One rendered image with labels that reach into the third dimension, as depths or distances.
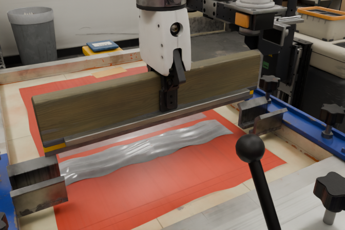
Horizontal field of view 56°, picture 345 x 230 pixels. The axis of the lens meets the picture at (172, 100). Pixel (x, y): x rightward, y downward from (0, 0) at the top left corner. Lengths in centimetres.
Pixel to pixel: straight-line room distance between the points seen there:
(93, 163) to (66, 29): 371
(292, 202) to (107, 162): 34
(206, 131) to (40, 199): 36
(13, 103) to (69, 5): 337
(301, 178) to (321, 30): 118
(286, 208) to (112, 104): 28
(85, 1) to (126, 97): 379
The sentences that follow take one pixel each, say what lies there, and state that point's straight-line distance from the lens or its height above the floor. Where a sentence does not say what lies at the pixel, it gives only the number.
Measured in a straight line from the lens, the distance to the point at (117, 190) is 57.
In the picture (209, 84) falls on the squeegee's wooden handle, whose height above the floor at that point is 110.
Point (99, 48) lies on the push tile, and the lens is 125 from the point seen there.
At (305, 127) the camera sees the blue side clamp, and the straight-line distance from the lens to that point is 69.
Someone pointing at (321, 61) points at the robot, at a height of 83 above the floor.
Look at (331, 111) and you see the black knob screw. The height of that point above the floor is 106.
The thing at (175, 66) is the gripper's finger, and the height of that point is 116.
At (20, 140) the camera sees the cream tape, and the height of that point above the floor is 96.
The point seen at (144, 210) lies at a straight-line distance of 53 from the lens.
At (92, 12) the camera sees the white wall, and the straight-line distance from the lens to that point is 432.
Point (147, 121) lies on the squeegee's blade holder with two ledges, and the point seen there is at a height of 107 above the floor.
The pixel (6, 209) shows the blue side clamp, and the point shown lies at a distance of 52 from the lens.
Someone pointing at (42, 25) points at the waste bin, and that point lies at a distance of 369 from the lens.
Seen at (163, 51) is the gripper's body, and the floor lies 119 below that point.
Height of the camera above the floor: 133
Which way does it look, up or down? 26 degrees down
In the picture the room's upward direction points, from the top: straight up
